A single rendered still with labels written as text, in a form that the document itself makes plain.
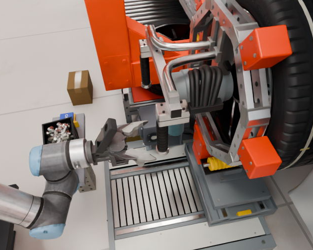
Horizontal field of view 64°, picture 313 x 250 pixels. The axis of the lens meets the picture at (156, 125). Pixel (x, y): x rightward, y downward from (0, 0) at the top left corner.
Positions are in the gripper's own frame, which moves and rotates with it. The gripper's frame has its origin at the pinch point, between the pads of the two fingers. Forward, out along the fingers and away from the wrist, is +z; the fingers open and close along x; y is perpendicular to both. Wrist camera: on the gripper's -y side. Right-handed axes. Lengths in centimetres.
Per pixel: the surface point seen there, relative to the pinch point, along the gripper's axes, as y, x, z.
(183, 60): -17.9, -12.5, 12.1
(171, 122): -8.6, 2.3, 5.2
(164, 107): -12.0, -0.5, 3.8
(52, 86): 83, -138, -68
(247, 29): -29.0, -6.5, 26.3
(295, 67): -25.4, 6.0, 33.4
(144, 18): 58, -189, 24
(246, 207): 68, 3, 47
